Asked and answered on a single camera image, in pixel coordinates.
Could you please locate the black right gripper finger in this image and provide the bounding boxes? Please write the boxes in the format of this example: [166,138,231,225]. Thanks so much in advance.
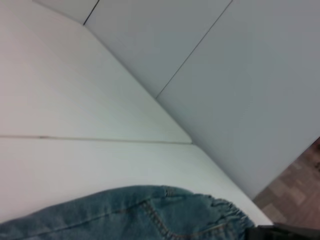
[249,223,320,240]

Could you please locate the blue denim shorts with print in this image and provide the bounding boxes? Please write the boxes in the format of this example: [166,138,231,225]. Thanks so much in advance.
[0,184,256,240]

